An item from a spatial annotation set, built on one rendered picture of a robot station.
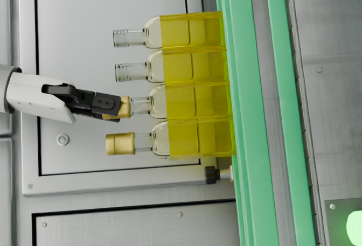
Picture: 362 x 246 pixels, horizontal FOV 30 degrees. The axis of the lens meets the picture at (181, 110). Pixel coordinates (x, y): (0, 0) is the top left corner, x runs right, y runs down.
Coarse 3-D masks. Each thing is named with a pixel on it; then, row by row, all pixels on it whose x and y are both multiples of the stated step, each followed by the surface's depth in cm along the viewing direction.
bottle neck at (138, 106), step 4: (132, 100) 106; (136, 100) 106; (140, 100) 106; (144, 100) 106; (132, 104) 105; (136, 104) 105; (140, 104) 105; (144, 104) 105; (132, 108) 105; (136, 108) 105; (140, 108) 105; (144, 108) 105; (132, 112) 106; (136, 112) 106; (140, 112) 106; (144, 112) 106
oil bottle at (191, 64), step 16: (176, 48) 107; (192, 48) 107; (208, 48) 107; (224, 48) 107; (160, 64) 106; (176, 64) 106; (192, 64) 106; (208, 64) 106; (224, 64) 106; (160, 80) 106; (176, 80) 106; (192, 80) 106; (208, 80) 107
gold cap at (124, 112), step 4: (124, 96) 106; (128, 96) 106; (124, 100) 105; (128, 100) 105; (120, 104) 105; (124, 104) 105; (128, 104) 105; (120, 108) 105; (124, 108) 105; (128, 108) 105; (120, 112) 105; (124, 112) 105; (128, 112) 105; (104, 116) 105; (108, 116) 105; (112, 116) 105; (116, 116) 106; (120, 116) 106; (124, 116) 106; (128, 116) 106
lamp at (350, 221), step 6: (354, 216) 83; (360, 216) 82; (348, 222) 84; (354, 222) 82; (360, 222) 82; (348, 228) 83; (354, 228) 82; (360, 228) 81; (348, 234) 84; (354, 234) 82; (360, 234) 81; (354, 240) 82; (360, 240) 82
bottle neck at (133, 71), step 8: (120, 64) 108; (128, 64) 108; (136, 64) 108; (144, 64) 107; (120, 72) 107; (128, 72) 107; (136, 72) 107; (144, 72) 107; (120, 80) 108; (128, 80) 108; (136, 80) 108
